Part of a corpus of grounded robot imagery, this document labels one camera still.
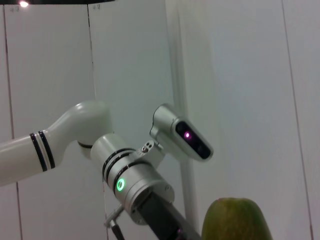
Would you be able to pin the green cucumber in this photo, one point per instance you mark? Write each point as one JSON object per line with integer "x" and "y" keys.
{"x": 232, "y": 220}

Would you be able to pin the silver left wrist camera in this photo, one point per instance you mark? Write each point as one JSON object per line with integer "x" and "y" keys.
{"x": 185, "y": 135}

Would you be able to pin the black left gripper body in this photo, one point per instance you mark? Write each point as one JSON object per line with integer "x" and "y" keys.
{"x": 170, "y": 222}

